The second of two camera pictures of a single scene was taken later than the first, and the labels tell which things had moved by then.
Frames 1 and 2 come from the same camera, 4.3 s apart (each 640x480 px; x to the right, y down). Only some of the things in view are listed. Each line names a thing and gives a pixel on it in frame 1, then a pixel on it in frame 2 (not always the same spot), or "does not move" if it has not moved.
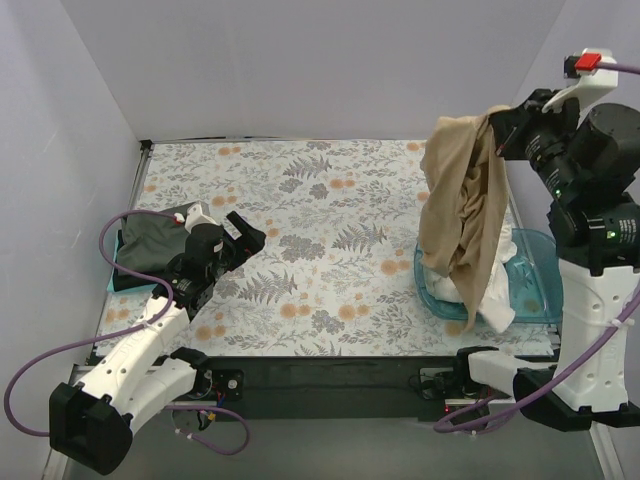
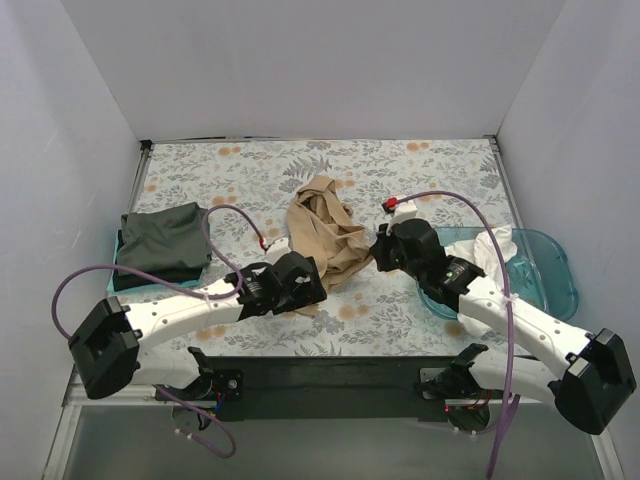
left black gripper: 232,245 -> 314,285
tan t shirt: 464,204 -> 322,224
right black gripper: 513,132 -> 380,251
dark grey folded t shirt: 149,239 does not move
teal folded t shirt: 110,286 does not move
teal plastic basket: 534,277 does not move
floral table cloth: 334,276 does not move
